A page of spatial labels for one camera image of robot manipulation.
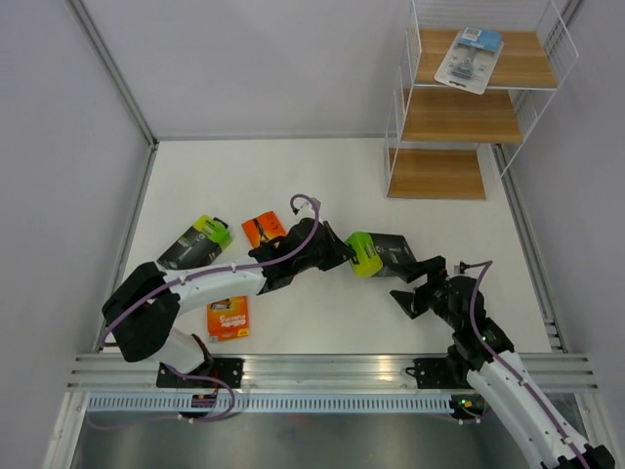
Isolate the aluminium rail frame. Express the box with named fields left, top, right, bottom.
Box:
left=66, top=353, right=599, bottom=394

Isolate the orange razor box centre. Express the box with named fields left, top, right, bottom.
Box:
left=241, top=211, right=286, bottom=248

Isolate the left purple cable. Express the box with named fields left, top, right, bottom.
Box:
left=87, top=193, right=323, bottom=431

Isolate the blue clear razor blister pack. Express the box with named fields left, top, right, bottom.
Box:
left=435, top=26, right=505, bottom=95

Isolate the white wire wooden shelf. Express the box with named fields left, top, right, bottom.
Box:
left=384, top=1, right=578, bottom=200

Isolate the white slotted cable duct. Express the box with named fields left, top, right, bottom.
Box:
left=87, top=393, right=452, bottom=414

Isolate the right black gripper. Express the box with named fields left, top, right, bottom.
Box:
left=386, top=255, right=460, bottom=329

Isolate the green black razor box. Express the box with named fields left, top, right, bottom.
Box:
left=157, top=215, right=232, bottom=270
left=346, top=232, right=416, bottom=277

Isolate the orange razor box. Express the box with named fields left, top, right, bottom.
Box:
left=241, top=211, right=286, bottom=248
left=206, top=296, right=250, bottom=343

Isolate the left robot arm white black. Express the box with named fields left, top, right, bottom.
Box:
left=102, top=218, right=354, bottom=387

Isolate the aluminium corner post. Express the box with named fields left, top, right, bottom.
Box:
left=65, top=0, right=158, bottom=149

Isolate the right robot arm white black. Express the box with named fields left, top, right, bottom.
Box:
left=391, top=256, right=616, bottom=468

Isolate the orange razor box front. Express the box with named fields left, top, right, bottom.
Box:
left=206, top=296, right=250, bottom=343

